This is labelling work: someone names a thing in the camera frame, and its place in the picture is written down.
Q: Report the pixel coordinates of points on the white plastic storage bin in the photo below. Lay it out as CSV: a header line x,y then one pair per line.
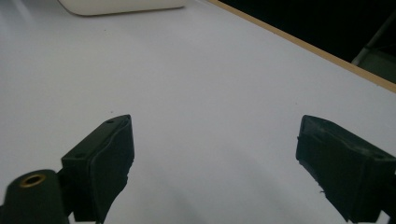
x,y
124,5

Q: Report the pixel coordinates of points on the wooden table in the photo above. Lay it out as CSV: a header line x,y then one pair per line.
x,y
311,48

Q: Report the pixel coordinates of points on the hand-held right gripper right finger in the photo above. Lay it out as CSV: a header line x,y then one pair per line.
x,y
348,168

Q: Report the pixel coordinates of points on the white table mat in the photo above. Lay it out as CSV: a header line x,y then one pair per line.
x,y
202,77

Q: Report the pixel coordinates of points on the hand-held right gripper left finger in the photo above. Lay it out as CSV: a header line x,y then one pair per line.
x,y
99,161

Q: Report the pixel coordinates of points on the grey metal table frame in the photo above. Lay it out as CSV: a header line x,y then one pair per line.
x,y
378,62

